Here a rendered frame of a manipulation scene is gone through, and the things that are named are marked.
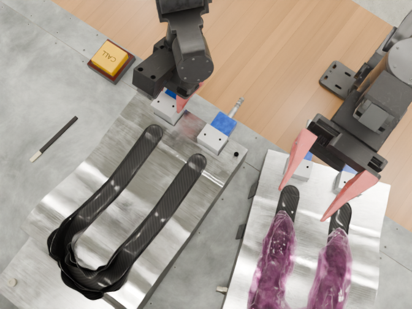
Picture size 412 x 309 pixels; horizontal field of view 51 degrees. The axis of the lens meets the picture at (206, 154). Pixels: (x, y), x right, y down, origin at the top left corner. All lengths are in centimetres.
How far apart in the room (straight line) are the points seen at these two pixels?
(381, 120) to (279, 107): 54
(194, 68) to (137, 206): 32
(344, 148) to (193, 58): 26
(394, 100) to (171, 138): 50
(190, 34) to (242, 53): 40
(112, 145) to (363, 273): 54
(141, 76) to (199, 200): 28
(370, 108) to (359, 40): 65
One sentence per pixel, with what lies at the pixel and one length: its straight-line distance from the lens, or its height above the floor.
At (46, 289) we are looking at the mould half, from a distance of 92.
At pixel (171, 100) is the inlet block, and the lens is 85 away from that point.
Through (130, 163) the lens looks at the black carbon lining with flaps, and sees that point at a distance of 89.
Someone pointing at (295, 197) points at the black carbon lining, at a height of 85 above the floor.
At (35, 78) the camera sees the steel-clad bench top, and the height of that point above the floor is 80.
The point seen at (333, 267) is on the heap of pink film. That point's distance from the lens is 84.
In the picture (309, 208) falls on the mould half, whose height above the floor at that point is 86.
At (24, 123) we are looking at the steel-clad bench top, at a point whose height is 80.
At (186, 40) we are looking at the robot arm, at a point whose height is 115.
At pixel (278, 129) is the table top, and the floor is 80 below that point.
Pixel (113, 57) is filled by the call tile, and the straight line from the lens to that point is 103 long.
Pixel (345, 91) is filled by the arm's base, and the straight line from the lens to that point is 105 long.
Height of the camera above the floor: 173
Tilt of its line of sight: 75 degrees down
